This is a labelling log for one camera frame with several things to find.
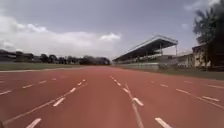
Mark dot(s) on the cluster of dark trees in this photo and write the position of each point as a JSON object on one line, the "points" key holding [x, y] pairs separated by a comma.
{"points": [[213, 33]]}

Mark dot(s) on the row of distant trees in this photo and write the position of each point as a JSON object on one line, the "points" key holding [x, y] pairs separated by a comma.
{"points": [[93, 61]]}

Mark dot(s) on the grass infield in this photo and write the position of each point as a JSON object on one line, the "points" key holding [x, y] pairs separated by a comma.
{"points": [[33, 66]]}

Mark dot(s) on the pale building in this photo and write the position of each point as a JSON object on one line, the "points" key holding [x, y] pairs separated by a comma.
{"points": [[199, 56]]}

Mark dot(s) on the roofed grandstand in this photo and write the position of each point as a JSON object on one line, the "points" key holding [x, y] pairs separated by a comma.
{"points": [[146, 50]]}

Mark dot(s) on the red running track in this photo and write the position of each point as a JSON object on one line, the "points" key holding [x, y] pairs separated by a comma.
{"points": [[100, 106]]}

